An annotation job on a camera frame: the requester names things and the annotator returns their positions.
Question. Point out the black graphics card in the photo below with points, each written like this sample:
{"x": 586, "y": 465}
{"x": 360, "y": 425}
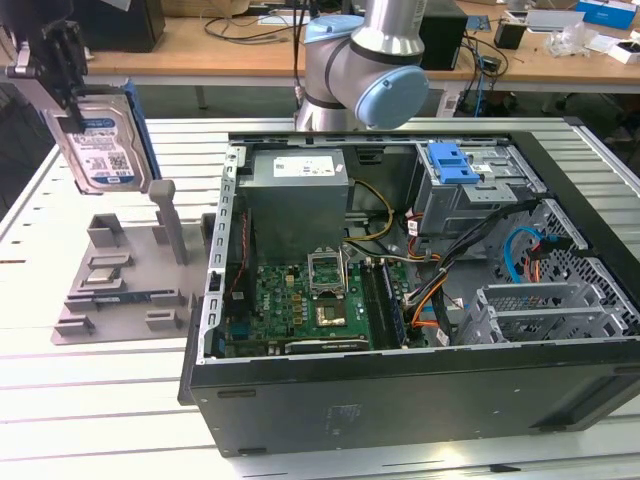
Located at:
{"x": 325, "y": 346}

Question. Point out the large black box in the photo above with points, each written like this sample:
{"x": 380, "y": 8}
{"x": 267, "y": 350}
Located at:
{"x": 125, "y": 25}

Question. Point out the wooden desk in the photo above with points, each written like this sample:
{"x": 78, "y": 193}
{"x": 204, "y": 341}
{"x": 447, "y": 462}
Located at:
{"x": 200, "y": 60}

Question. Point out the silver CPU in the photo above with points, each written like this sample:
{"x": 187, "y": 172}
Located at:
{"x": 102, "y": 276}

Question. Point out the grey power supply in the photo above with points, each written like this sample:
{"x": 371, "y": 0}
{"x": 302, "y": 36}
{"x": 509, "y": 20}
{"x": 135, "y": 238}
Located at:
{"x": 295, "y": 215}

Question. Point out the clear plastic bag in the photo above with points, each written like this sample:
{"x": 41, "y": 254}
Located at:
{"x": 570, "y": 40}

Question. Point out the grey parts rack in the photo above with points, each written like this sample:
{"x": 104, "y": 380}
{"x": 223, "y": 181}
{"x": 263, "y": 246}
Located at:
{"x": 125, "y": 320}

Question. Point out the white box with black insert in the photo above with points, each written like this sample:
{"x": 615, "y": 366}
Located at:
{"x": 617, "y": 50}

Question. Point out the grey flat tray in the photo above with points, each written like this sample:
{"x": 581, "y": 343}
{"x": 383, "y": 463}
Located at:
{"x": 552, "y": 20}

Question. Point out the small black box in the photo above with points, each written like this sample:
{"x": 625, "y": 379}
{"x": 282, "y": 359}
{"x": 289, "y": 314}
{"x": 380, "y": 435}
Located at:
{"x": 510, "y": 36}

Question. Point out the installed RAM stick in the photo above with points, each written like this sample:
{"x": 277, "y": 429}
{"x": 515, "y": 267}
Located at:
{"x": 395, "y": 315}

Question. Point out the green motherboard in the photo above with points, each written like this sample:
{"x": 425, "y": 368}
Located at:
{"x": 280, "y": 300}

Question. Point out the black computer tower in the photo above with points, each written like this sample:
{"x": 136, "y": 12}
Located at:
{"x": 445, "y": 42}

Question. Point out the black PC case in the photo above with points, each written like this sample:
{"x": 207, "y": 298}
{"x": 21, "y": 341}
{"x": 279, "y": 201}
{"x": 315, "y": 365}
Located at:
{"x": 400, "y": 400}

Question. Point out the metal optical drive cage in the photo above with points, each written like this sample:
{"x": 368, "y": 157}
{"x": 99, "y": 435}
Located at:
{"x": 450, "y": 210}

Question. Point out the black RAM slots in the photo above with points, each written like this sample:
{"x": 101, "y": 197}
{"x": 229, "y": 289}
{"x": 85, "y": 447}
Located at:
{"x": 371, "y": 305}

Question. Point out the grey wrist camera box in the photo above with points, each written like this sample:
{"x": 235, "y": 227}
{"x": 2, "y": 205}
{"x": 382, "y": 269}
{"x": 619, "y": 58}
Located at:
{"x": 35, "y": 95}

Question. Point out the blue cardboard box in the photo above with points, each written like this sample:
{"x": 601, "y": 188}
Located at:
{"x": 607, "y": 11}

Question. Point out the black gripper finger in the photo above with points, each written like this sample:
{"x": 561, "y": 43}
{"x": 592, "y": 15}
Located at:
{"x": 65, "y": 55}

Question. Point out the metal disk bay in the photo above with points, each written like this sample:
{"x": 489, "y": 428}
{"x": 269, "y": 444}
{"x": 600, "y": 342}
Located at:
{"x": 540, "y": 315}

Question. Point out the hard disk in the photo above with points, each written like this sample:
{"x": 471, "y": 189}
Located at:
{"x": 100, "y": 150}

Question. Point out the blue drive cage latch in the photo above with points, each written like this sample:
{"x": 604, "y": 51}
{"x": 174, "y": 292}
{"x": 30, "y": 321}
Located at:
{"x": 452, "y": 165}

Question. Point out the CPU socket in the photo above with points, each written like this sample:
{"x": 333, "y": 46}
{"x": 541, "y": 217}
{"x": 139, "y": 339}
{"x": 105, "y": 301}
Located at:
{"x": 330, "y": 314}

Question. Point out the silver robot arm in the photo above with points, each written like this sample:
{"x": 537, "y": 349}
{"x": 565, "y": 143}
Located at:
{"x": 350, "y": 65}

